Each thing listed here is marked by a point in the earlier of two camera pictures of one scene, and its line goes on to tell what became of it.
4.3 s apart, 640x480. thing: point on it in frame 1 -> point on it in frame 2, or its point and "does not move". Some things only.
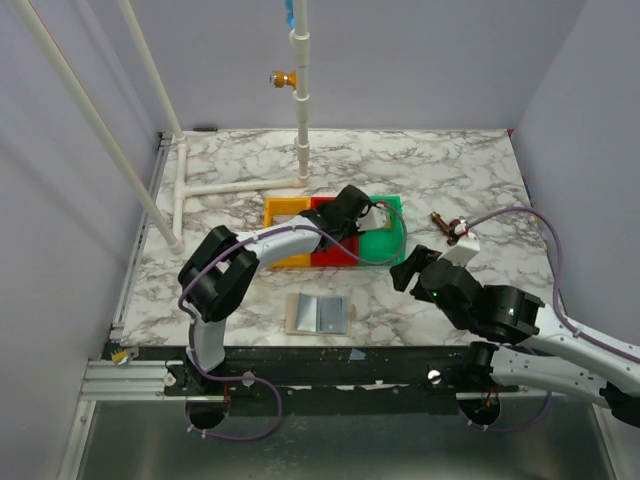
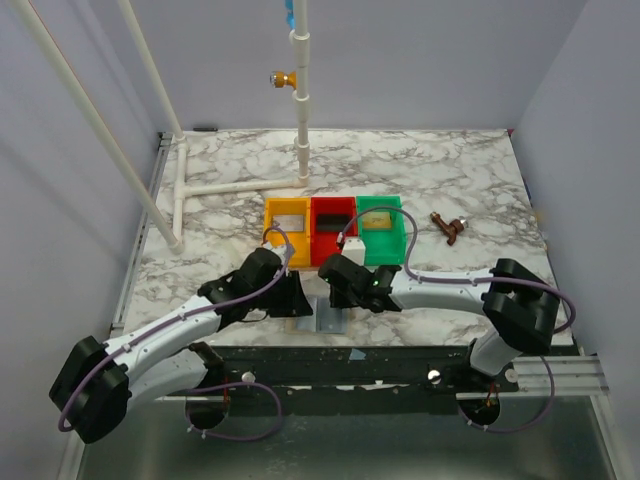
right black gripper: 417,270 -> 339,288
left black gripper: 353,231 -> 295,302
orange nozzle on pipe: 279,79 does not move
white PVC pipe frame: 300,49 does not move
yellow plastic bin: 279,209 does not move
